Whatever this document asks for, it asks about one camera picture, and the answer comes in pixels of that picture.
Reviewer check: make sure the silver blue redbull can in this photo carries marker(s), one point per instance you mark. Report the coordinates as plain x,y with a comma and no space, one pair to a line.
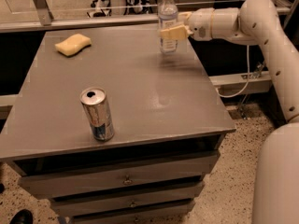
95,104

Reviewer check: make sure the black shoe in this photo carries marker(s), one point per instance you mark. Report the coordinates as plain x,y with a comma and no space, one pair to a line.
22,217

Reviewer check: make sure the grey drawer cabinet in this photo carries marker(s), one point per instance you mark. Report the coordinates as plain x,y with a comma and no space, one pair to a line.
168,124

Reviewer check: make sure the office chair base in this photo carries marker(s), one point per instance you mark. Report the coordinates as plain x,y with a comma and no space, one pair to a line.
106,8

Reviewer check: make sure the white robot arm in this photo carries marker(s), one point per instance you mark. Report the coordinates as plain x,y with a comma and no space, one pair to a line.
276,190

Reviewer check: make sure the clear blue plastic water bottle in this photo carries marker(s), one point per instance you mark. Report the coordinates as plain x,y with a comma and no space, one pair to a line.
168,16

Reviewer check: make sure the yellow sponge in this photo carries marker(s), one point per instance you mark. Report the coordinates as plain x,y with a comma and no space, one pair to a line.
73,44

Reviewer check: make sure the metal railing frame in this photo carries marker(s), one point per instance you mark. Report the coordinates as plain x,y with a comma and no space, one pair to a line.
46,15

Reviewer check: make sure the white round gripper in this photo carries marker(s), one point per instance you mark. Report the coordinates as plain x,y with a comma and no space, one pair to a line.
200,24

